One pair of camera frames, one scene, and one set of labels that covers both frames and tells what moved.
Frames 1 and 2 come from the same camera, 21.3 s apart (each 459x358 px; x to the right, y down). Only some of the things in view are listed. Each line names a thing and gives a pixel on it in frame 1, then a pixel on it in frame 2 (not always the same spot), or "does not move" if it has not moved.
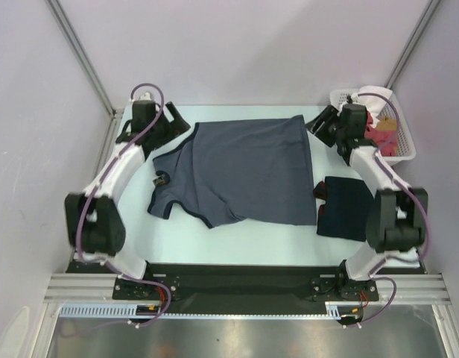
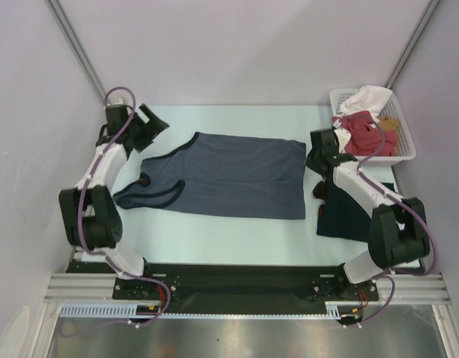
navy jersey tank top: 347,205 does not move
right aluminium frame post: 416,33 does not move
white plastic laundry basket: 406,148 does not move
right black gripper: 329,114 to 310,159
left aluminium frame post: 115,112 does not move
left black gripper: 176,127 to 153,129
